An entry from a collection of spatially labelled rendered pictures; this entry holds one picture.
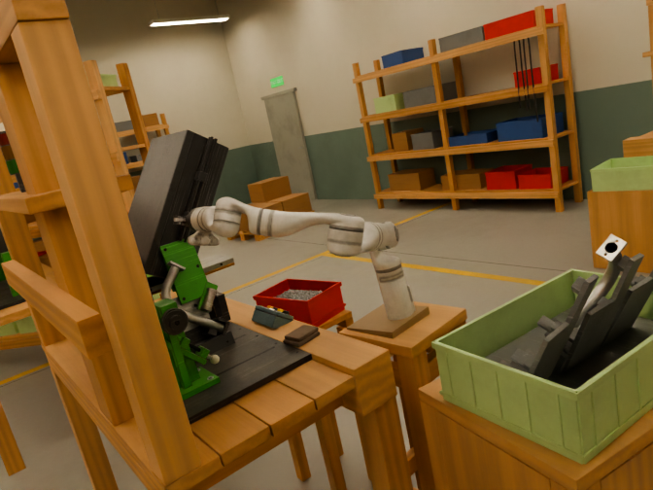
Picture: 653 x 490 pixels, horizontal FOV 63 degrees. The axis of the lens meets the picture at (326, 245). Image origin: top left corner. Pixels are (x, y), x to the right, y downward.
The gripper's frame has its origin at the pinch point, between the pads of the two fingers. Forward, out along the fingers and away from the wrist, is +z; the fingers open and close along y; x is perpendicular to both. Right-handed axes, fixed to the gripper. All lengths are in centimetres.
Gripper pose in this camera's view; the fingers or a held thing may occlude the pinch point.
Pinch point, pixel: (186, 221)
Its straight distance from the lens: 172.5
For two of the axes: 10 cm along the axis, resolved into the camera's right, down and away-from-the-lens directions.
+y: -8.2, -0.3, -5.7
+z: -5.7, 0.0, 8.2
